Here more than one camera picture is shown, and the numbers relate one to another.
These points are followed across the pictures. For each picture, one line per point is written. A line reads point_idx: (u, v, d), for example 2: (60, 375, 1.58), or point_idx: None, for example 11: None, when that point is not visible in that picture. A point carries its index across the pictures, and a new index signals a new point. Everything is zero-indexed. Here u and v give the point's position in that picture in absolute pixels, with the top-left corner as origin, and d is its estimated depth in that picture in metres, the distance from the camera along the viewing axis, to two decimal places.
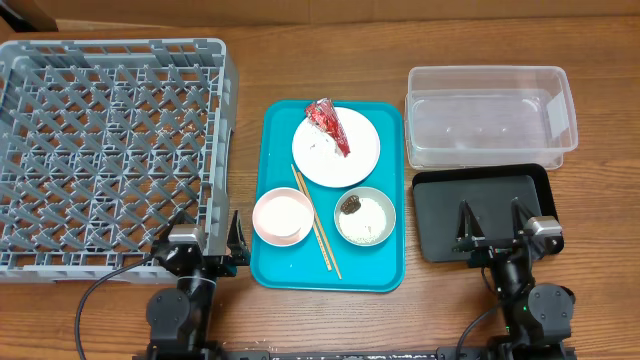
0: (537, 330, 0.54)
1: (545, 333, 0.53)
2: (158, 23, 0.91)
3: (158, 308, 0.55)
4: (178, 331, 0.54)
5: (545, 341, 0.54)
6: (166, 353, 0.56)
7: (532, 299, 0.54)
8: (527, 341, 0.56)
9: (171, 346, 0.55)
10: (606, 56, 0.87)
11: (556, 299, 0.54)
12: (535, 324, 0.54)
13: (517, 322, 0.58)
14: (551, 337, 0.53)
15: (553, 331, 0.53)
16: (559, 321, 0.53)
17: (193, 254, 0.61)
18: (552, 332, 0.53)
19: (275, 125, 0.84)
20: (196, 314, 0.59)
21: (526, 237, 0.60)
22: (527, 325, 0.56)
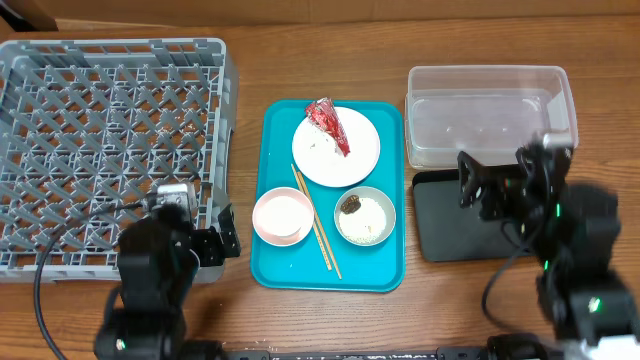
0: (575, 224, 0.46)
1: (588, 230, 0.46)
2: (158, 23, 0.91)
3: (137, 234, 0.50)
4: (151, 257, 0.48)
5: (587, 244, 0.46)
6: (135, 296, 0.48)
7: (564, 197, 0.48)
8: (568, 256, 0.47)
9: (137, 276, 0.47)
10: (607, 56, 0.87)
11: (594, 195, 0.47)
12: (573, 219, 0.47)
13: (552, 248, 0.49)
14: (596, 236, 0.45)
15: (594, 223, 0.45)
16: (602, 223, 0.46)
17: (180, 209, 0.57)
18: (596, 232, 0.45)
19: (276, 125, 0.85)
20: (166, 261, 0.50)
21: (534, 152, 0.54)
22: (564, 238, 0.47)
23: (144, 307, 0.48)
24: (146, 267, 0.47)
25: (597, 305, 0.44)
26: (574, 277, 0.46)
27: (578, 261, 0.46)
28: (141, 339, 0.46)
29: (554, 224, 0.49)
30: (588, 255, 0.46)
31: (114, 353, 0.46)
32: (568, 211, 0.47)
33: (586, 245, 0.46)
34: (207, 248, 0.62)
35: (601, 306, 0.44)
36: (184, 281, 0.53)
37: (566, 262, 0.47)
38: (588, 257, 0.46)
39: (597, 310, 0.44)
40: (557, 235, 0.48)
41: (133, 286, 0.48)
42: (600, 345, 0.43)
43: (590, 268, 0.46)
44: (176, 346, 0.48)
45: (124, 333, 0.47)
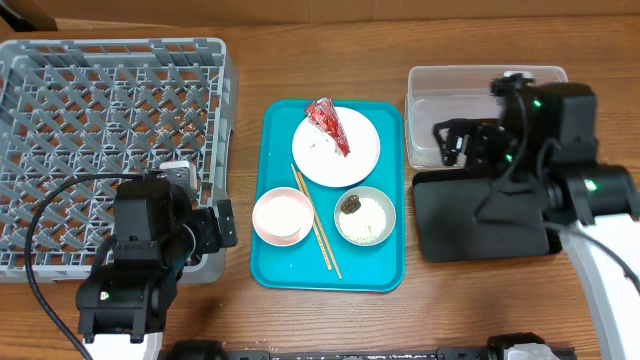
0: (555, 103, 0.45)
1: (567, 104, 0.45)
2: (158, 22, 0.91)
3: (139, 187, 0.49)
4: (148, 201, 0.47)
5: (569, 111, 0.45)
6: (131, 250, 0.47)
7: (538, 91, 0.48)
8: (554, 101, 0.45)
9: (135, 224, 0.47)
10: (606, 56, 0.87)
11: (569, 87, 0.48)
12: (551, 101, 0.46)
13: (536, 147, 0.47)
14: (576, 109, 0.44)
15: (573, 97, 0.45)
16: (580, 100, 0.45)
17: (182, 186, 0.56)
18: (574, 108, 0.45)
19: (276, 125, 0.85)
20: (166, 216, 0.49)
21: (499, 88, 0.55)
22: (547, 128, 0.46)
23: (137, 258, 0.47)
24: (143, 211, 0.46)
25: (593, 185, 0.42)
26: (564, 164, 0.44)
27: (568, 149, 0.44)
28: (126, 292, 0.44)
29: (535, 120, 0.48)
30: (571, 135, 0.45)
31: (97, 305, 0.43)
32: (545, 98, 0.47)
33: (569, 117, 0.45)
34: (206, 230, 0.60)
35: (598, 187, 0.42)
36: (177, 244, 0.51)
37: (553, 148, 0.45)
38: (574, 140, 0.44)
39: (595, 189, 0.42)
40: (540, 127, 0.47)
41: (129, 230, 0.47)
42: (597, 223, 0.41)
43: (579, 156, 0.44)
44: (163, 301, 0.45)
45: (109, 284, 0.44)
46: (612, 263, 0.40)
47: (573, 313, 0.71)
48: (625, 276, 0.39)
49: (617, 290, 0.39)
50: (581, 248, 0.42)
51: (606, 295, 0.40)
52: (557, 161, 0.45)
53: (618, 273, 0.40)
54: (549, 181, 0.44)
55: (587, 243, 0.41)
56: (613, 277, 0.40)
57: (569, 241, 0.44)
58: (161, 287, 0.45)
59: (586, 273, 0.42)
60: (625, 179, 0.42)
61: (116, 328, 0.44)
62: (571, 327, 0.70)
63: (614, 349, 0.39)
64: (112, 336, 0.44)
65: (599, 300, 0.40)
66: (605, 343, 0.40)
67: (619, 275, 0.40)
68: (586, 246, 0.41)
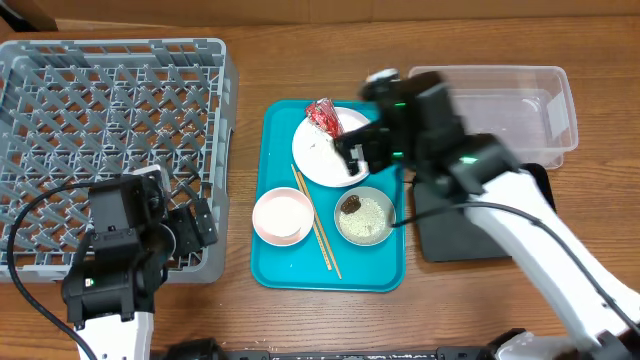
0: (411, 100, 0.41)
1: (423, 98, 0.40)
2: (158, 23, 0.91)
3: (109, 181, 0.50)
4: (122, 192, 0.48)
5: (429, 107, 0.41)
6: (108, 241, 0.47)
7: (397, 88, 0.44)
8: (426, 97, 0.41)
9: (109, 213, 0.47)
10: (607, 56, 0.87)
11: (420, 75, 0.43)
12: (408, 97, 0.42)
13: (416, 143, 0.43)
14: (432, 102, 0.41)
15: (426, 90, 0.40)
16: (432, 90, 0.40)
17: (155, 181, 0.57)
18: (432, 100, 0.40)
19: (276, 125, 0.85)
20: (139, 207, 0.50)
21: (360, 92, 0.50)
22: (416, 123, 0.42)
23: (116, 247, 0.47)
24: (118, 201, 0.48)
25: (471, 160, 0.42)
26: (447, 149, 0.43)
27: (443, 138, 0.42)
28: (111, 275, 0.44)
29: (402, 118, 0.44)
30: (438, 122, 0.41)
31: (83, 292, 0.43)
32: (404, 96, 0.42)
33: (429, 109, 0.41)
34: (184, 229, 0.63)
35: (472, 159, 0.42)
36: (155, 237, 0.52)
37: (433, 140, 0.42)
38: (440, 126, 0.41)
39: (467, 163, 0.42)
40: (412, 124, 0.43)
41: (107, 221, 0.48)
42: (488, 190, 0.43)
43: (453, 138, 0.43)
44: (148, 281, 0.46)
45: (92, 271, 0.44)
46: (519, 220, 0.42)
47: None
48: (532, 224, 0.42)
49: (534, 242, 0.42)
50: (483, 214, 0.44)
51: (528, 250, 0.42)
52: (436, 149, 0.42)
53: (526, 224, 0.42)
54: (433, 170, 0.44)
55: (487, 209, 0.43)
56: (527, 234, 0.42)
57: (479, 218, 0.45)
58: (144, 268, 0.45)
59: (507, 238, 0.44)
60: (489, 146, 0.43)
61: (104, 312, 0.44)
62: None
63: (558, 297, 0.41)
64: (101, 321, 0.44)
65: (525, 256, 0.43)
66: (550, 292, 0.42)
67: (529, 226, 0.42)
68: (490, 213, 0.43)
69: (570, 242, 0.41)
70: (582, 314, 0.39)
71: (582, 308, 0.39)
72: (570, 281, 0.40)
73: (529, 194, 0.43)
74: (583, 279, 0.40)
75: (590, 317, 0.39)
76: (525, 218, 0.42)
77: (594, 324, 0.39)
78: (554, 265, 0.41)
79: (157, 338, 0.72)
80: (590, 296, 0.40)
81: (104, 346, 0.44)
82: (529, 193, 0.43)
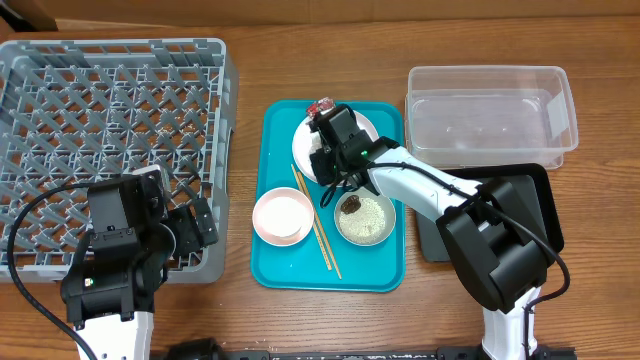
0: (325, 124, 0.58)
1: (331, 122, 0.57)
2: (158, 23, 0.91)
3: (109, 180, 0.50)
4: (121, 192, 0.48)
5: (337, 126, 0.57)
6: (107, 241, 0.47)
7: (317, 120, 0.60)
8: (332, 121, 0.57)
9: (109, 212, 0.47)
10: (606, 56, 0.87)
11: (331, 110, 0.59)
12: (323, 123, 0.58)
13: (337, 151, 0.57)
14: (338, 123, 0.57)
15: (333, 115, 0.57)
16: (337, 114, 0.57)
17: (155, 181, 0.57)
18: (335, 122, 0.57)
19: (276, 125, 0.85)
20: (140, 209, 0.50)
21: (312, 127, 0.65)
22: (333, 140, 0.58)
23: (116, 247, 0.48)
24: (118, 201, 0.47)
25: (367, 152, 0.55)
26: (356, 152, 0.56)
27: (349, 144, 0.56)
28: (111, 275, 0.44)
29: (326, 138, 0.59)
30: (346, 135, 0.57)
31: (83, 292, 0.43)
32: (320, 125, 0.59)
33: (337, 127, 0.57)
34: (184, 229, 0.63)
35: (370, 151, 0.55)
36: (155, 237, 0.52)
37: (343, 147, 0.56)
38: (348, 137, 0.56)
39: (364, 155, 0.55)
40: (331, 142, 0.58)
41: (106, 221, 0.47)
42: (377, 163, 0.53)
43: (358, 143, 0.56)
44: (148, 281, 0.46)
45: (92, 270, 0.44)
46: (392, 169, 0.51)
47: (573, 313, 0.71)
48: (400, 168, 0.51)
49: (402, 177, 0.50)
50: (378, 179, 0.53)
51: (400, 184, 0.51)
52: (348, 152, 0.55)
53: (398, 171, 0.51)
54: (351, 169, 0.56)
55: (376, 174, 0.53)
56: (398, 175, 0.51)
57: (380, 187, 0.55)
58: (143, 267, 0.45)
59: (392, 187, 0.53)
60: (381, 141, 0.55)
61: (104, 312, 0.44)
62: (571, 327, 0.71)
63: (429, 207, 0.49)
64: (101, 322, 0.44)
65: (402, 191, 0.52)
66: (424, 207, 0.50)
67: (400, 170, 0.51)
68: (377, 176, 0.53)
69: (423, 166, 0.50)
70: (436, 204, 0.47)
71: (435, 201, 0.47)
72: (424, 189, 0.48)
73: (401, 150, 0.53)
74: (432, 183, 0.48)
75: (443, 205, 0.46)
76: (394, 167, 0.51)
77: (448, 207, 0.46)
78: (413, 184, 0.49)
79: (157, 338, 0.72)
80: (438, 191, 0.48)
81: (104, 346, 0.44)
82: (400, 153, 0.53)
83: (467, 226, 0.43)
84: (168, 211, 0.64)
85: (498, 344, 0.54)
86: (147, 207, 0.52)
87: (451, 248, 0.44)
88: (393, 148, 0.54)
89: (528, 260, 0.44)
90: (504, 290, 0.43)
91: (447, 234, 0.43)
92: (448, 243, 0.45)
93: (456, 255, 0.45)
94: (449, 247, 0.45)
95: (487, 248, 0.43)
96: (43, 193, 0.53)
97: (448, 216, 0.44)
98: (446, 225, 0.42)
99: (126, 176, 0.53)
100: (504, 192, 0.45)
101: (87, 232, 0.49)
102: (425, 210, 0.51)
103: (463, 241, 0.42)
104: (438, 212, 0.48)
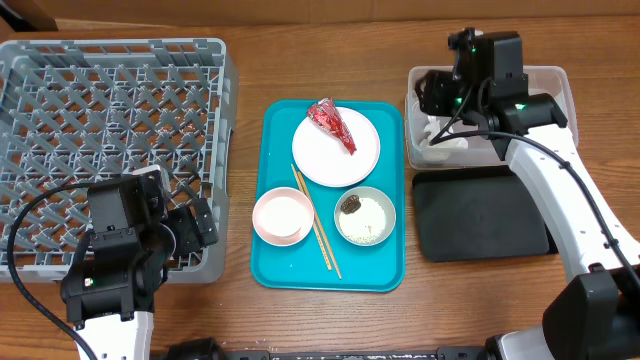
0: (488, 46, 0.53)
1: (497, 47, 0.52)
2: (158, 23, 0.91)
3: (108, 181, 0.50)
4: (121, 191, 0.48)
5: (498, 57, 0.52)
6: (108, 242, 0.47)
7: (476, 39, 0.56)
8: (499, 46, 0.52)
9: (109, 212, 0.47)
10: (606, 56, 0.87)
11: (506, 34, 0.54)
12: (486, 45, 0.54)
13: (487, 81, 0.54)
14: (504, 52, 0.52)
15: (503, 41, 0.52)
16: (507, 42, 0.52)
17: (155, 181, 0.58)
18: (502, 51, 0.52)
19: (275, 125, 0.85)
20: (140, 209, 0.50)
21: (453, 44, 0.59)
22: (486, 71, 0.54)
23: (117, 247, 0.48)
24: (118, 200, 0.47)
25: (522, 107, 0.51)
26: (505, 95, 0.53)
27: (502, 84, 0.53)
28: (111, 275, 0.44)
29: (476, 63, 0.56)
30: (504, 71, 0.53)
31: (83, 292, 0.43)
32: (480, 45, 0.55)
33: (500, 57, 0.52)
34: (184, 229, 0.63)
35: (525, 108, 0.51)
36: (156, 237, 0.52)
37: (494, 82, 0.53)
38: (505, 77, 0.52)
39: (519, 109, 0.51)
40: (483, 67, 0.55)
41: (106, 221, 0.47)
42: (531, 133, 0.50)
43: (513, 89, 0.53)
44: (148, 281, 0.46)
45: (92, 270, 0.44)
46: (548, 160, 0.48)
47: None
48: (560, 167, 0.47)
49: (555, 177, 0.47)
50: (519, 151, 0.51)
51: (546, 181, 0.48)
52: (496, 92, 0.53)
53: (553, 165, 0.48)
54: (491, 111, 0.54)
55: (523, 146, 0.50)
56: (552, 171, 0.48)
57: (514, 160, 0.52)
58: (143, 268, 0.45)
59: (530, 174, 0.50)
60: (546, 102, 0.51)
61: (104, 312, 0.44)
62: None
63: (564, 232, 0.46)
64: (101, 322, 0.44)
65: (543, 192, 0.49)
66: (559, 229, 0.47)
67: (557, 167, 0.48)
68: (518, 146, 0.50)
69: (590, 185, 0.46)
70: (582, 244, 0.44)
71: (580, 238, 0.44)
72: (575, 216, 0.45)
73: (567, 141, 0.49)
74: (591, 217, 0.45)
75: (586, 249, 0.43)
76: (551, 157, 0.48)
77: (587, 247, 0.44)
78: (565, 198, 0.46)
79: (157, 338, 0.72)
80: (594, 232, 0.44)
81: (104, 346, 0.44)
82: (566, 142, 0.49)
83: (609, 303, 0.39)
84: (168, 211, 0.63)
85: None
86: (147, 206, 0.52)
87: (569, 304, 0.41)
88: (553, 123, 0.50)
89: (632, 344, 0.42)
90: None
91: (581, 297, 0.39)
92: (569, 301, 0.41)
93: (566, 311, 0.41)
94: (568, 304, 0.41)
95: (607, 327, 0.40)
96: (43, 193, 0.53)
97: (592, 278, 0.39)
98: (588, 292, 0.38)
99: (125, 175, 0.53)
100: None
101: (87, 232, 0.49)
102: (558, 232, 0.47)
103: (593, 312, 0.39)
104: (573, 248, 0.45)
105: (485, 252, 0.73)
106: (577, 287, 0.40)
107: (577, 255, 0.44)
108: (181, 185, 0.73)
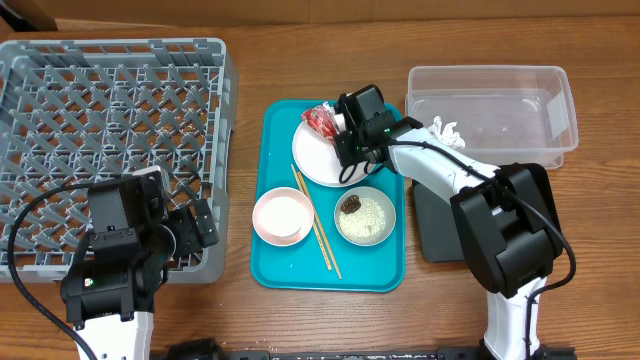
0: (353, 101, 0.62)
1: (358, 98, 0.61)
2: (157, 23, 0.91)
3: (108, 181, 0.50)
4: (121, 192, 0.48)
5: (362, 103, 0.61)
6: (106, 241, 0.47)
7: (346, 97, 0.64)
8: (360, 96, 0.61)
9: (109, 212, 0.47)
10: (606, 56, 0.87)
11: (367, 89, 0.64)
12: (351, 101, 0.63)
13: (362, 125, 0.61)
14: (365, 102, 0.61)
15: (361, 93, 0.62)
16: (365, 92, 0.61)
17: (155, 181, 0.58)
18: (362, 99, 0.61)
19: (276, 124, 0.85)
20: (139, 209, 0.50)
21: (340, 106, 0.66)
22: (359, 117, 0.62)
23: (116, 247, 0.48)
24: (117, 201, 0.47)
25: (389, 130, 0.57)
26: (377, 129, 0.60)
27: (371, 122, 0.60)
28: (111, 275, 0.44)
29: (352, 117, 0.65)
30: (370, 114, 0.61)
31: (83, 292, 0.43)
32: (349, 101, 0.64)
33: (362, 104, 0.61)
34: (185, 230, 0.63)
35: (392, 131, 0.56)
36: (155, 237, 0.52)
37: (366, 124, 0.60)
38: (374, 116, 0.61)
39: (387, 132, 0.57)
40: (356, 116, 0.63)
41: (107, 221, 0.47)
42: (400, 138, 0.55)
43: (382, 124, 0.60)
44: (148, 281, 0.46)
45: (92, 271, 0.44)
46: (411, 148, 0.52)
47: (573, 312, 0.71)
48: (420, 146, 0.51)
49: (423, 154, 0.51)
50: (397, 154, 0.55)
51: (418, 161, 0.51)
52: (371, 130, 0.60)
53: (416, 149, 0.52)
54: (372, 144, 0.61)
55: (397, 151, 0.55)
56: (417, 152, 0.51)
57: (401, 164, 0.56)
58: (143, 268, 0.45)
59: (411, 165, 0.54)
60: (405, 123, 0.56)
61: (104, 312, 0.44)
62: (571, 327, 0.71)
63: (444, 186, 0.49)
64: (101, 322, 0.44)
65: (420, 168, 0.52)
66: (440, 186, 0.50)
67: (420, 149, 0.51)
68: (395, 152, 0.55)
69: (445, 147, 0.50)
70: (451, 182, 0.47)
71: (452, 180, 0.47)
72: (442, 168, 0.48)
73: (422, 131, 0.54)
74: (450, 163, 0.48)
75: (460, 185, 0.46)
76: (415, 145, 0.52)
77: (456, 184, 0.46)
78: (432, 162, 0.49)
79: (157, 338, 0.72)
80: (456, 172, 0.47)
81: (104, 346, 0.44)
82: (422, 134, 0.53)
83: (481, 207, 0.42)
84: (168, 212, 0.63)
85: (499, 337, 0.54)
86: (147, 206, 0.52)
87: (461, 227, 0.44)
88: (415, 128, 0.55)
89: (535, 249, 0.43)
90: (508, 273, 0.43)
91: (461, 214, 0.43)
92: (460, 224, 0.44)
93: (465, 236, 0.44)
94: (459, 227, 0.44)
95: (498, 232, 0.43)
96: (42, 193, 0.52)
97: (462, 195, 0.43)
98: (460, 204, 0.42)
99: (125, 176, 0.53)
100: (522, 179, 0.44)
101: (87, 232, 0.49)
102: (441, 189, 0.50)
103: (475, 221, 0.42)
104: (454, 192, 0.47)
105: None
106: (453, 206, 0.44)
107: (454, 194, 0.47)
108: (182, 185, 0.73)
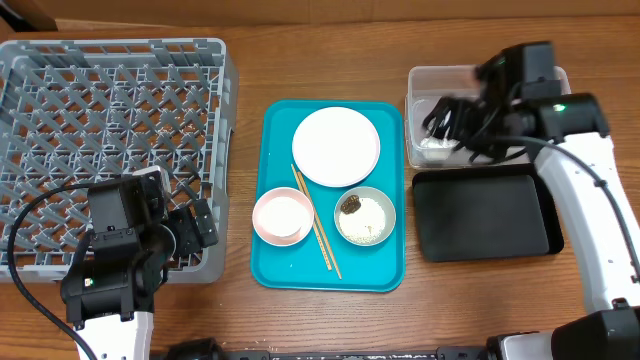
0: (515, 53, 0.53)
1: (527, 51, 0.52)
2: (158, 23, 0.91)
3: (108, 181, 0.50)
4: (121, 192, 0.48)
5: (527, 59, 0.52)
6: (106, 242, 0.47)
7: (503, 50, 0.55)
8: (526, 51, 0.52)
9: (109, 212, 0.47)
10: (606, 56, 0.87)
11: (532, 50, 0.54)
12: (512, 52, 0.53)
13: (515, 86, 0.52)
14: (533, 58, 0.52)
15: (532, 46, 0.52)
16: (539, 48, 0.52)
17: (155, 181, 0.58)
18: (532, 54, 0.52)
19: (275, 124, 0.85)
20: (139, 210, 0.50)
21: (483, 69, 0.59)
22: (514, 77, 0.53)
23: (117, 247, 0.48)
24: (117, 201, 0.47)
25: (563, 107, 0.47)
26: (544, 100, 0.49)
27: (534, 90, 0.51)
28: (111, 275, 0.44)
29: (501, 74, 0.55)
30: (534, 77, 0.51)
31: (83, 292, 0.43)
32: (508, 53, 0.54)
33: (529, 62, 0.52)
34: (184, 229, 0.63)
35: (565, 110, 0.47)
36: (156, 237, 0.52)
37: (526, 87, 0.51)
38: (538, 81, 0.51)
39: (561, 109, 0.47)
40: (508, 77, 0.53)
41: (107, 221, 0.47)
42: (567, 139, 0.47)
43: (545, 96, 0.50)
44: (148, 281, 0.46)
45: (92, 271, 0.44)
46: (583, 175, 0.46)
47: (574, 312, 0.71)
48: (595, 184, 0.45)
49: (589, 198, 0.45)
50: (554, 161, 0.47)
51: (577, 201, 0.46)
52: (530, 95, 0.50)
53: (588, 181, 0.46)
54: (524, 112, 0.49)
55: (557, 157, 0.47)
56: (584, 187, 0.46)
57: (544, 166, 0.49)
58: (143, 268, 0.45)
59: (561, 187, 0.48)
60: (587, 103, 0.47)
61: (104, 312, 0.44)
62: None
63: (588, 253, 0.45)
64: (101, 322, 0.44)
65: (573, 209, 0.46)
66: (580, 247, 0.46)
67: (591, 185, 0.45)
68: (557, 159, 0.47)
69: (621, 205, 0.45)
70: (606, 272, 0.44)
71: (607, 269, 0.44)
72: (604, 248, 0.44)
73: (607, 155, 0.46)
74: (618, 245, 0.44)
75: (613, 281, 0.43)
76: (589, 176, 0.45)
77: (611, 276, 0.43)
78: (593, 221, 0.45)
79: (157, 338, 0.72)
80: (618, 261, 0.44)
81: (104, 346, 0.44)
82: (606, 155, 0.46)
83: (630, 344, 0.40)
84: (168, 211, 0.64)
85: None
86: (147, 205, 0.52)
87: (589, 334, 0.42)
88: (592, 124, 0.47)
89: None
90: None
91: (603, 334, 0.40)
92: (587, 329, 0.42)
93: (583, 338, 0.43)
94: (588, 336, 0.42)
95: None
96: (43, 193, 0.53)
97: (617, 319, 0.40)
98: (610, 332, 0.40)
99: (125, 176, 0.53)
100: None
101: (87, 232, 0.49)
102: (578, 248, 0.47)
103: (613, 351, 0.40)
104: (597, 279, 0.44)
105: (487, 252, 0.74)
106: (599, 323, 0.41)
107: (597, 280, 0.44)
108: (182, 185, 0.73)
